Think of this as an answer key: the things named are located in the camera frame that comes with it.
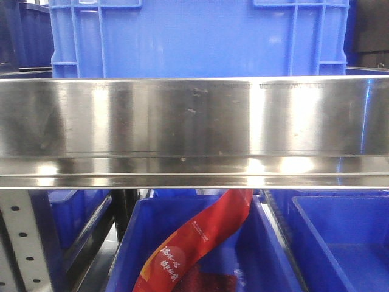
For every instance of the lower centre blue bin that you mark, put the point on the lower centre blue bin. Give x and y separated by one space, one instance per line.
252 259

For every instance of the white perforated shelf upright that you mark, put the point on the white perforated shelf upright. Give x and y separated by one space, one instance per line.
22 228

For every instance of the red printed bag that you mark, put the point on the red printed bag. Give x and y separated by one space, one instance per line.
192 241

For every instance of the stainless steel shelf rail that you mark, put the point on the stainless steel shelf rail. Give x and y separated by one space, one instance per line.
271 133

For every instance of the lower right blue bin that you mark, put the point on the lower right blue bin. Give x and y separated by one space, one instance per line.
338 238

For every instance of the lower left blue bin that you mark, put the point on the lower left blue bin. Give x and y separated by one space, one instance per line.
71 210

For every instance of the blue bin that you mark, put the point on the blue bin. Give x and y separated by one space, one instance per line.
338 238
71 210
252 259

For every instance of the blue crate on shelf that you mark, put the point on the blue crate on shelf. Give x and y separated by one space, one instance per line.
182 39

